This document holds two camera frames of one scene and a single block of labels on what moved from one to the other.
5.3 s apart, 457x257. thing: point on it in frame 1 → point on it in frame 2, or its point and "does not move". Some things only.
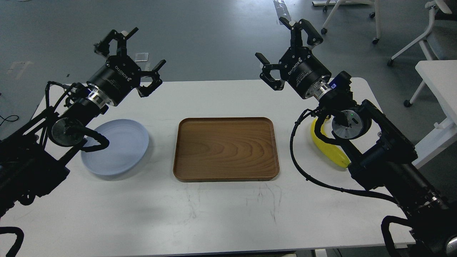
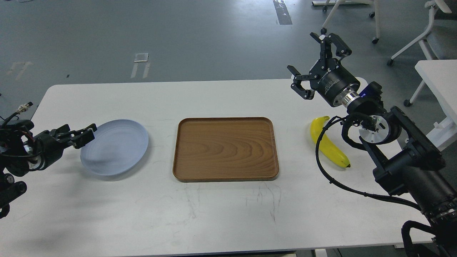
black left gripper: x=110 y=82 → x=46 y=149
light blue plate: x=128 y=142 does not move
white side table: x=440 y=77 does not move
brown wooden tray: x=229 y=149 does not move
